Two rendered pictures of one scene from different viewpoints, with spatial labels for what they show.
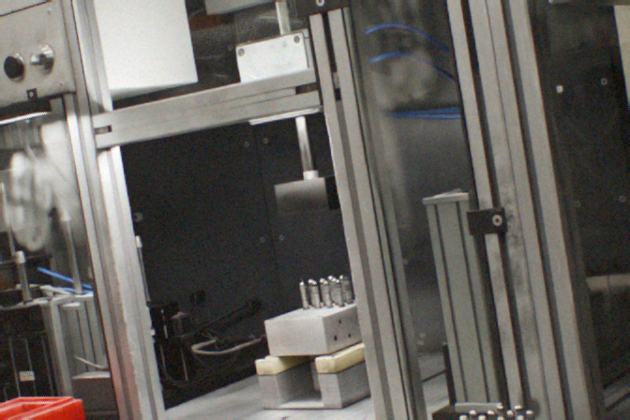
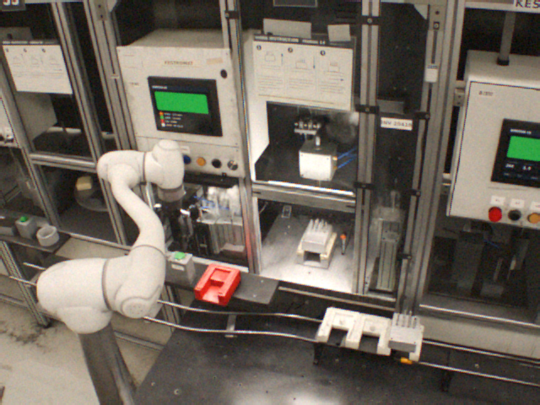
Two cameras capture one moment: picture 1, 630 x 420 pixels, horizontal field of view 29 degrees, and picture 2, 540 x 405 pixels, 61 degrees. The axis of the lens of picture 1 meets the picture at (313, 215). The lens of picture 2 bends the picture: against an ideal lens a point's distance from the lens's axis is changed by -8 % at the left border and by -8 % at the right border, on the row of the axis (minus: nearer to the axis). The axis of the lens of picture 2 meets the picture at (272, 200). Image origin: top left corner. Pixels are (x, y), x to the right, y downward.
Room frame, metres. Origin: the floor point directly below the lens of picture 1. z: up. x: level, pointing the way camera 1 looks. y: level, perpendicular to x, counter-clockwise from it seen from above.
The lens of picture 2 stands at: (0.17, 0.56, 2.28)
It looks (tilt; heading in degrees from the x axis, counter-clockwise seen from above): 35 degrees down; 345
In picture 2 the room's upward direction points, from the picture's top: 4 degrees counter-clockwise
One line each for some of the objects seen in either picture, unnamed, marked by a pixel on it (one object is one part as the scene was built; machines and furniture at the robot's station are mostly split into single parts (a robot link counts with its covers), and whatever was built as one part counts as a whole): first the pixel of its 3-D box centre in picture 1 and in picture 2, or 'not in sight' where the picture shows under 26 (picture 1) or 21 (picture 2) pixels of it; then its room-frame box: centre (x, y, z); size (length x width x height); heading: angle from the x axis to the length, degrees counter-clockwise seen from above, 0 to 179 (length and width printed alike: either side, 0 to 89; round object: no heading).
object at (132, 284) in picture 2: not in sight; (136, 284); (1.11, 0.68, 1.44); 0.18 x 0.14 x 0.13; 166
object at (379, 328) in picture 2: not in sight; (370, 337); (1.19, -0.04, 0.84); 0.36 x 0.14 x 0.10; 54
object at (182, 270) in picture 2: not in sight; (183, 266); (1.68, 0.55, 0.97); 0.08 x 0.08 x 0.12; 54
